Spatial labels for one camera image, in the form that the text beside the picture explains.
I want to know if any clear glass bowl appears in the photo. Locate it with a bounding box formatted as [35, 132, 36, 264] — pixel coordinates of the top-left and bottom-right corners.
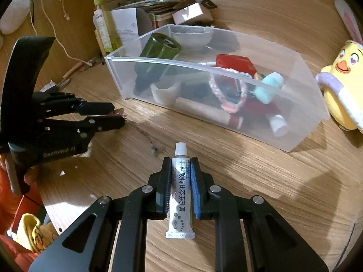
[170, 28, 214, 50]

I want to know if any wooden handle tool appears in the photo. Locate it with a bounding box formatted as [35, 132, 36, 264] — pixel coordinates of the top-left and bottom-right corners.
[62, 61, 86, 79]

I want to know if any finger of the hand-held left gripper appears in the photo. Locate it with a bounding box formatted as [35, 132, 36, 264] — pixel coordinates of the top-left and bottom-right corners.
[47, 101, 115, 119]
[51, 116, 126, 141]

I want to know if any clear plastic bin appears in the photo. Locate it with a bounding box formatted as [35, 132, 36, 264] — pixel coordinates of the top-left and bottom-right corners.
[104, 24, 331, 152]

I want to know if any red packet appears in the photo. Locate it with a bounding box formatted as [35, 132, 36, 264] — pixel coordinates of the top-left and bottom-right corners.
[216, 54, 256, 78]

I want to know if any white tape roll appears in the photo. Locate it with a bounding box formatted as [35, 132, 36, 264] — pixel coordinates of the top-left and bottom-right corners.
[150, 83, 181, 109]

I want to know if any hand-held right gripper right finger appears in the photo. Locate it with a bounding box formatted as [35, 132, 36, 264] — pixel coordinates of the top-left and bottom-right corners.
[189, 156, 329, 272]

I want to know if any yellow clear bottle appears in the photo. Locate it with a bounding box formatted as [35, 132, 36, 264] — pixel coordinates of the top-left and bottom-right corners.
[103, 1, 124, 54]

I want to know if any person's left hand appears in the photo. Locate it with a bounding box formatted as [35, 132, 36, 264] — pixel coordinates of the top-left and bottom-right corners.
[23, 165, 39, 188]

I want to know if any yellow chick plush toy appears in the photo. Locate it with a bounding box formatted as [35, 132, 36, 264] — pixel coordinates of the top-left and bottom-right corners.
[315, 0, 363, 134]

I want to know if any yellow duck print cloth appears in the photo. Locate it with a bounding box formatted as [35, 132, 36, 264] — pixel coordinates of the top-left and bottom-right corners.
[15, 214, 60, 254]

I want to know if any white cable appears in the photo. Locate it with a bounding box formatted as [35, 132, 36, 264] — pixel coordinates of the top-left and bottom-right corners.
[27, 0, 86, 63]

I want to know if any person's orange clothing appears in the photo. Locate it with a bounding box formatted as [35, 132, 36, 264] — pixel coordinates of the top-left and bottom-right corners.
[0, 234, 40, 272]

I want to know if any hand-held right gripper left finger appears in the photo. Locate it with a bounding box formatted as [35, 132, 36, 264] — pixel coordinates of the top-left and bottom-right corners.
[28, 156, 173, 272]

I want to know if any green white spray bottle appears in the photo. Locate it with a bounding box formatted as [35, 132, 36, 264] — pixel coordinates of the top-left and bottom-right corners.
[93, 0, 114, 58]

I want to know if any white cream tube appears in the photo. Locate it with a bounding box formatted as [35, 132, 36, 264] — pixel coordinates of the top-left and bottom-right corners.
[267, 114, 289, 137]

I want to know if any small metal clip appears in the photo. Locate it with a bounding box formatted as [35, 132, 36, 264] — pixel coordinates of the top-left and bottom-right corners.
[82, 54, 106, 68]

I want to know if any stack of books and papers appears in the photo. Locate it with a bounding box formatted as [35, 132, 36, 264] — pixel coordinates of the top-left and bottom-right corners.
[146, 4, 178, 23]

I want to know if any teal foam piece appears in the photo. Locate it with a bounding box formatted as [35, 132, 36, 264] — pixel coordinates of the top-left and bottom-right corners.
[253, 72, 284, 104]

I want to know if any white ointment tube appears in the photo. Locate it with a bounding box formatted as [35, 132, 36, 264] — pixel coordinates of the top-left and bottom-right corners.
[166, 142, 196, 239]

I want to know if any green glass bottle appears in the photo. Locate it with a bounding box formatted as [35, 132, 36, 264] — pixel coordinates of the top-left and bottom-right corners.
[133, 32, 182, 97]

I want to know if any pink white braided bracelet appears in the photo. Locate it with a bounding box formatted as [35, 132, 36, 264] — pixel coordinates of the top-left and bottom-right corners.
[208, 67, 250, 115]

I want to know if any white paper box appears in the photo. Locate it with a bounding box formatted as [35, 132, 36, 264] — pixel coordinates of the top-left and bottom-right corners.
[110, 8, 142, 44]

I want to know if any small white pink box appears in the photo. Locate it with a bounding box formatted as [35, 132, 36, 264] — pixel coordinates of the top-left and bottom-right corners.
[172, 1, 217, 25]

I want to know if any white fuzzy object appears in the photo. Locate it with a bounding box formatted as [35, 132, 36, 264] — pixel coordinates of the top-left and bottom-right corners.
[0, 0, 30, 34]

